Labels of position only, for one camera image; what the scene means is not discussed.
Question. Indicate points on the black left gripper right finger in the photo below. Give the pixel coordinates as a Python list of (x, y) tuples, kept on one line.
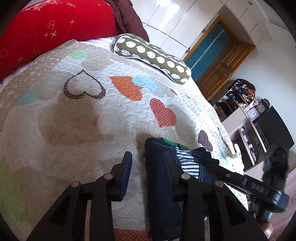
[(228, 218)]

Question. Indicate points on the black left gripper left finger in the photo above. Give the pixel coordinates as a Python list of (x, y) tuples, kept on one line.
[(66, 218)]

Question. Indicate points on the navy striped child pants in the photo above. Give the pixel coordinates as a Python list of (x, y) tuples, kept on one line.
[(165, 215)]

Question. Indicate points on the right bare hand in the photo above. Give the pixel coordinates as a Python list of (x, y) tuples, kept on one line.
[(267, 228)]

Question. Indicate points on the white and teal towel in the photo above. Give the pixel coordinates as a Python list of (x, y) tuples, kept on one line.
[(234, 162)]

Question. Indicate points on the white tv cabinet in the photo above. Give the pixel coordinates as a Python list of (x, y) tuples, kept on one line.
[(242, 131)]

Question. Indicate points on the black television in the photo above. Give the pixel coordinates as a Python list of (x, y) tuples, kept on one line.
[(273, 129)]

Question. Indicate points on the purple square clock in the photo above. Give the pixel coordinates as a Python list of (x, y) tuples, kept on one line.
[(253, 113)]

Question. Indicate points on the dark mantel clock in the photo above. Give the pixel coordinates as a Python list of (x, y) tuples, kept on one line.
[(263, 106)]

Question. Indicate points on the shoe rack with clutter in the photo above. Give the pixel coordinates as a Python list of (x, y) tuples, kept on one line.
[(240, 94)]

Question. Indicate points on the patchwork heart quilt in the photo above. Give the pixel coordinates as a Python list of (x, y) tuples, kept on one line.
[(72, 114)]

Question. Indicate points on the wooden door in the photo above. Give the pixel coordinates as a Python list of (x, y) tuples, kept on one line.
[(223, 67)]

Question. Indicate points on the olive patterned bolster pillow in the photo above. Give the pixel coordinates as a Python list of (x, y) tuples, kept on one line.
[(132, 46)]

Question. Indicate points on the teal door curtain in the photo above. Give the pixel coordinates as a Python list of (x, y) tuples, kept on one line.
[(208, 50)]

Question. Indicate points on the white glossy wardrobe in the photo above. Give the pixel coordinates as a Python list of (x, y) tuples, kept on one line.
[(176, 26)]

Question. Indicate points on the red pillow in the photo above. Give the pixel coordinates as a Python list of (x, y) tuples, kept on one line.
[(44, 26)]

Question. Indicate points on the maroon blanket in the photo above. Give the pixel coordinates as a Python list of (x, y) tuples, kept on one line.
[(127, 19)]

